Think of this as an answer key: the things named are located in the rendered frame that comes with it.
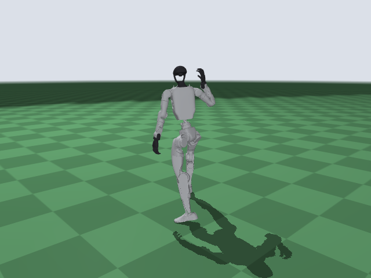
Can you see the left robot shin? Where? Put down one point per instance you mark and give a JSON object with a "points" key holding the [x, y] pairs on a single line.
{"points": [[185, 192]]}

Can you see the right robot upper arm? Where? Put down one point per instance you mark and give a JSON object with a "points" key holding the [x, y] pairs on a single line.
{"points": [[204, 97]]}

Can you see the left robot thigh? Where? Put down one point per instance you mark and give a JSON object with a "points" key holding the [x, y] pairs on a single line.
{"points": [[178, 155]]}

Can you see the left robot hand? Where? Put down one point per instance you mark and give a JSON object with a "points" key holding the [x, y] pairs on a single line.
{"points": [[155, 144]]}

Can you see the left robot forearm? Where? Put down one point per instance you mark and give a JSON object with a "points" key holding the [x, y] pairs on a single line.
{"points": [[159, 126]]}

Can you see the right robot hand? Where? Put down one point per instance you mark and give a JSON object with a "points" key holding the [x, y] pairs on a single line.
{"points": [[202, 77]]}

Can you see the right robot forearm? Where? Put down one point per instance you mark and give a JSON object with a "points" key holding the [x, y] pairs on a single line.
{"points": [[208, 92]]}

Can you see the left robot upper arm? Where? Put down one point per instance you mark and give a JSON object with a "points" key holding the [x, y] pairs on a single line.
{"points": [[164, 102]]}

